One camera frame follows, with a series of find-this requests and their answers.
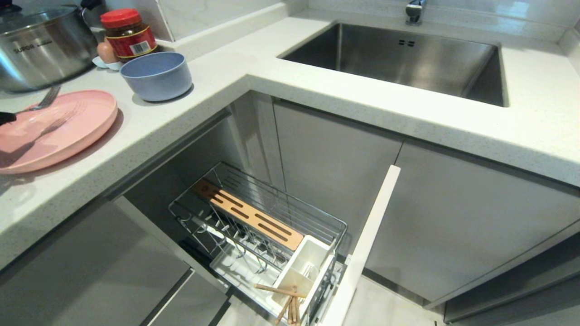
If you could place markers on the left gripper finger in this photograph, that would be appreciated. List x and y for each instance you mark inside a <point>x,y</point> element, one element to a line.
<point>5,118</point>

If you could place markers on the metal fork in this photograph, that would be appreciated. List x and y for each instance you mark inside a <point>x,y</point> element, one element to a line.
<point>49,98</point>

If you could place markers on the white pull-out front panel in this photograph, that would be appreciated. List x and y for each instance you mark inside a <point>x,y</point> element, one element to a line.
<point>367,235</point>

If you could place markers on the stainless steel cooking pot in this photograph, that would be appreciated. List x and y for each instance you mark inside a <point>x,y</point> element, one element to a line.
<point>41,59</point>

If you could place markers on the pink plate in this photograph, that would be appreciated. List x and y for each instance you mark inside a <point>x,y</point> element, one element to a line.
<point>77,122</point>

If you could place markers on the glass pot lid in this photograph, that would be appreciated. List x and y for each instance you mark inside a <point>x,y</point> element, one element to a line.
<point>31,20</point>

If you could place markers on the white egg holder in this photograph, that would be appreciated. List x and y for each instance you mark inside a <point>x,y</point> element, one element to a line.
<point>113,66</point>

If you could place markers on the brown egg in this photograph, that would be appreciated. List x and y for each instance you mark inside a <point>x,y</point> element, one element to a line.
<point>107,52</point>

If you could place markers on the red-lidded sauce jar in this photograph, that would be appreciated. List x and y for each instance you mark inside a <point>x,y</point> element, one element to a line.
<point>129,38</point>

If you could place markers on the blue bowl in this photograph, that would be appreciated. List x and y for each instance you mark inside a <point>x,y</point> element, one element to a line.
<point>156,81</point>

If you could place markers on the grey drawer front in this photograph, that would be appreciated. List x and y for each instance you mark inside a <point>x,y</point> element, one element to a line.
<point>86,271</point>
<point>195,301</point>

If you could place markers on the slotted wooden knife board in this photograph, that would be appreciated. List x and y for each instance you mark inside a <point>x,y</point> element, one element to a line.
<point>249,215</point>

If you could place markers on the white drip tray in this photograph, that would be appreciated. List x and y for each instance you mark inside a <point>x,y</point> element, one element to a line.
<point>240,271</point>

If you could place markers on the wooden chopstick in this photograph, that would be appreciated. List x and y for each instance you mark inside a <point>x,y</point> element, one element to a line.
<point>297,311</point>
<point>290,312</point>
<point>284,311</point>
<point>276,289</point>

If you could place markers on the grey cabinet door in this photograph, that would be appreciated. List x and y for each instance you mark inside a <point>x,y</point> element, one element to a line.
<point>462,226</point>
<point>335,172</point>

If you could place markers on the white utensil holder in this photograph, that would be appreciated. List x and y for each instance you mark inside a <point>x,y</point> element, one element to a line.
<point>312,253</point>

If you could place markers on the stainless steel sink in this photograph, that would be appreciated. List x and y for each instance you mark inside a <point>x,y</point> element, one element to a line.
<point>408,63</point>

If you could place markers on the chrome faucet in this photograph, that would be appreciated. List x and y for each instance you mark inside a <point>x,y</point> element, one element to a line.
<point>414,11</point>

